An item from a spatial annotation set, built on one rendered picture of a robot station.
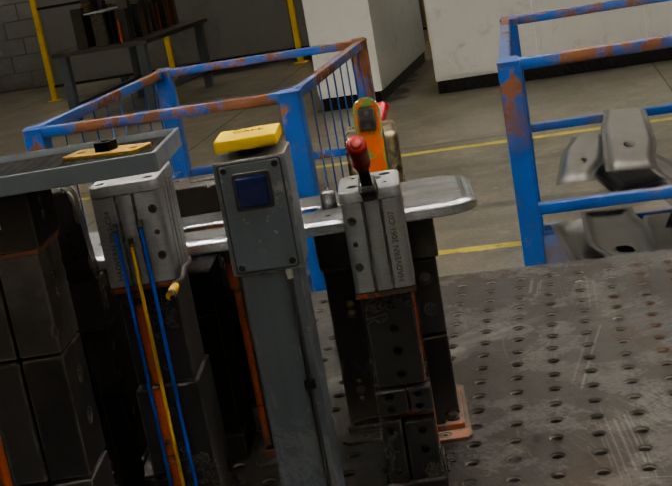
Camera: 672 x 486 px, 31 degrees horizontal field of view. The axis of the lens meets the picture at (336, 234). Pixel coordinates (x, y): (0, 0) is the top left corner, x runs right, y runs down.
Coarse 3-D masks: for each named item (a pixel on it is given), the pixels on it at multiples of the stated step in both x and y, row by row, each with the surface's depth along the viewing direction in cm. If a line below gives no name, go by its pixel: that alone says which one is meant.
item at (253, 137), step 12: (228, 132) 116; (240, 132) 115; (252, 132) 114; (264, 132) 112; (276, 132) 112; (216, 144) 112; (228, 144) 112; (240, 144) 112; (252, 144) 112; (264, 144) 112
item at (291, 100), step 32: (224, 64) 439; (352, 64) 428; (160, 96) 444; (256, 96) 320; (288, 96) 318; (320, 96) 353; (352, 96) 400; (32, 128) 333; (64, 128) 332; (96, 128) 330; (288, 128) 320; (320, 288) 331
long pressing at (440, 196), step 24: (408, 192) 151; (432, 192) 148; (456, 192) 146; (192, 216) 159; (216, 216) 156; (312, 216) 147; (336, 216) 145; (408, 216) 141; (432, 216) 141; (96, 240) 155; (192, 240) 144; (216, 240) 142
